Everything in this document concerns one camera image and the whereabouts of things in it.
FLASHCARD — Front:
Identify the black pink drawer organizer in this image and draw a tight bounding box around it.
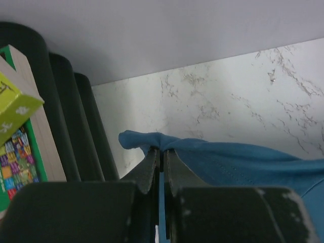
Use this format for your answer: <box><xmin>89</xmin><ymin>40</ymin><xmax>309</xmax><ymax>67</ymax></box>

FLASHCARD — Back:
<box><xmin>1</xmin><ymin>21</ymin><xmax>119</xmax><ymax>181</ymax></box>

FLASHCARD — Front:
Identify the dark green book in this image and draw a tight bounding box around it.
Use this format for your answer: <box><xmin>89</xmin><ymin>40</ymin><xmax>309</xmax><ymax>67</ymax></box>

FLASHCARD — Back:
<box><xmin>0</xmin><ymin>44</ymin><xmax>67</xmax><ymax>220</ymax></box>

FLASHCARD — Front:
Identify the blue polo shirt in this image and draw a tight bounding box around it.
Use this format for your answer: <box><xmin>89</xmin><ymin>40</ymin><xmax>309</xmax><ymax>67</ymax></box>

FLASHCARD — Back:
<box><xmin>118</xmin><ymin>130</ymin><xmax>323</xmax><ymax>239</ymax></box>

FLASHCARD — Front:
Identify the light green book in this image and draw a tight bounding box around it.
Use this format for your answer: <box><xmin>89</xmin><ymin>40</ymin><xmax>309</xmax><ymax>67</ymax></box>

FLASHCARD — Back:
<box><xmin>1</xmin><ymin>58</ymin><xmax>44</xmax><ymax>145</ymax></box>

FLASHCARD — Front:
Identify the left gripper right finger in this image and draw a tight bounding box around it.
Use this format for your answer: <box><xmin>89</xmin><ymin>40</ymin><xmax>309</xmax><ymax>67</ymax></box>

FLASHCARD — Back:
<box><xmin>163</xmin><ymin>149</ymin><xmax>209</xmax><ymax>239</ymax></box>

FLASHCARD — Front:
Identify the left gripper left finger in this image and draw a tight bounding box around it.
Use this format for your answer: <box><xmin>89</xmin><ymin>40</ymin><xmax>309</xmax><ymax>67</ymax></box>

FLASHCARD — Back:
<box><xmin>121</xmin><ymin>147</ymin><xmax>160</xmax><ymax>228</ymax></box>

